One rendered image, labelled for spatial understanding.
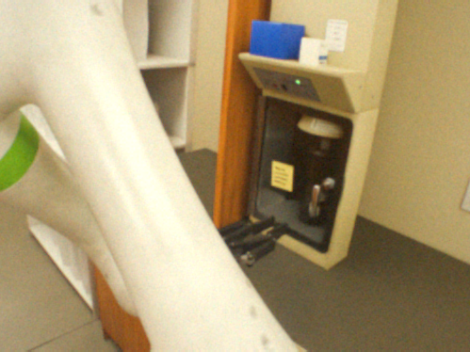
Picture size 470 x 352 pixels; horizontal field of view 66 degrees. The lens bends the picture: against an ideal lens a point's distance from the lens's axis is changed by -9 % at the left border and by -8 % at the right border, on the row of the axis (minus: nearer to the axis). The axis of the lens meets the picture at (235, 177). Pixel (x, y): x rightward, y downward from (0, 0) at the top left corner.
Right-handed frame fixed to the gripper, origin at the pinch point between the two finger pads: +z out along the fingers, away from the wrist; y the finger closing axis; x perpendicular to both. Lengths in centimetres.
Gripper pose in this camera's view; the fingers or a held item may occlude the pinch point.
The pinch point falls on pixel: (270, 228)
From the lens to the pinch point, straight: 92.2
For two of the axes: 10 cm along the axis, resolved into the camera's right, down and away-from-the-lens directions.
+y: -7.0, -3.4, 6.3
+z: 7.1, -2.2, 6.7
